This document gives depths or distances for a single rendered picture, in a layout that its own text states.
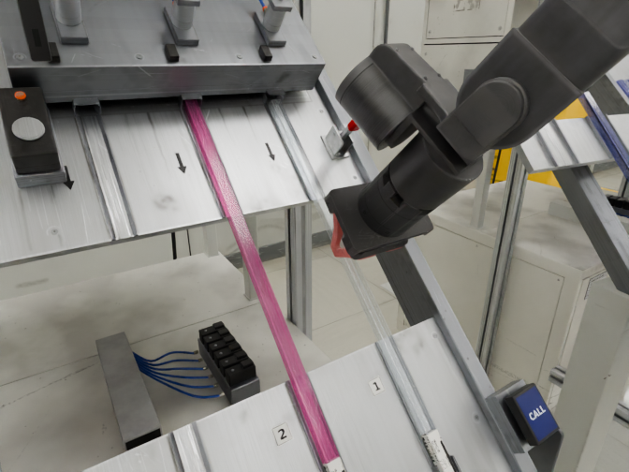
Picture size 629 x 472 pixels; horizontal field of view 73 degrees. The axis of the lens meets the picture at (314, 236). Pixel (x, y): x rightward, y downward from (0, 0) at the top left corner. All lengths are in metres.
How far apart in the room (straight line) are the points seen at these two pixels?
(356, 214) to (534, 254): 1.01
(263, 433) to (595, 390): 0.55
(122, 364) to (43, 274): 1.52
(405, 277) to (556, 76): 0.32
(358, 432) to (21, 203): 0.38
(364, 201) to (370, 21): 2.36
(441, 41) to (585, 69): 1.22
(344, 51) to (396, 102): 2.27
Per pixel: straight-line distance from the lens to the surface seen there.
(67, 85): 0.50
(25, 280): 2.29
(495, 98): 0.30
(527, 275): 1.40
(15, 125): 0.45
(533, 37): 0.31
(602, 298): 0.75
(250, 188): 0.50
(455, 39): 1.47
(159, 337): 0.92
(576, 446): 0.89
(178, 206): 0.47
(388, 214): 0.38
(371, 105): 0.35
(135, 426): 0.69
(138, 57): 0.50
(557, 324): 1.40
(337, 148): 0.56
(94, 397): 0.83
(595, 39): 0.30
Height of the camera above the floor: 1.14
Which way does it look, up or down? 23 degrees down
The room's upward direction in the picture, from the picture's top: straight up
